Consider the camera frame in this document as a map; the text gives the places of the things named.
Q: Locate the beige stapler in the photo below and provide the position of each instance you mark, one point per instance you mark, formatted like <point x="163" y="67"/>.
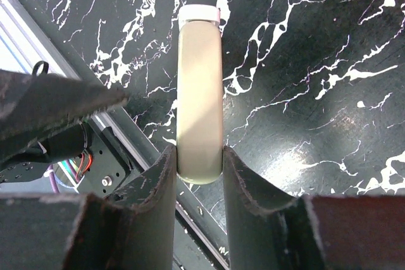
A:
<point x="199" y="136"/>

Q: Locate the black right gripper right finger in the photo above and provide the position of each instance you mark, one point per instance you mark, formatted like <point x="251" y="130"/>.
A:
<point x="270" y="229"/>

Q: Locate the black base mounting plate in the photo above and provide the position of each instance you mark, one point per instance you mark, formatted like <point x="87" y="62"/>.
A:
<point x="98" y="156"/>

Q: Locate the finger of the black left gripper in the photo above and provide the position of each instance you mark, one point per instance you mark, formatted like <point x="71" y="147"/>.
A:
<point x="35" y="107"/>

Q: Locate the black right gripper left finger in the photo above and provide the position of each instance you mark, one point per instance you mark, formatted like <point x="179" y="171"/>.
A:
<point x="133" y="228"/>

